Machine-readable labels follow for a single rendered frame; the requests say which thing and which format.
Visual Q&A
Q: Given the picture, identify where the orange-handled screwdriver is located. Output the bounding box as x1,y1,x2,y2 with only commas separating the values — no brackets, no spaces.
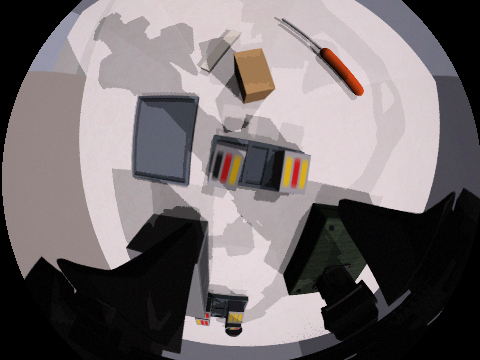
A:
281,19,364,96

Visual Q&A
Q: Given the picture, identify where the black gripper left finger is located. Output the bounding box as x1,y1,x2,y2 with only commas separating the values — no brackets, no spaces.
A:
56,223,197,355

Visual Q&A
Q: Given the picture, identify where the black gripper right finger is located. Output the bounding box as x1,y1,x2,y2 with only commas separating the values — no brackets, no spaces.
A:
337,192,456,307

